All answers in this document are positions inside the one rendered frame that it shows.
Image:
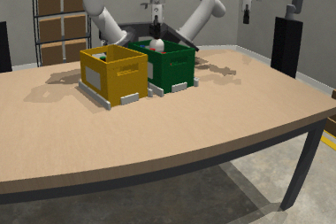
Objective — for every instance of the yellow crate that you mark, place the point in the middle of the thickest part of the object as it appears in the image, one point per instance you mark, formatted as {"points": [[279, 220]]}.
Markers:
{"points": [[109, 80]]}

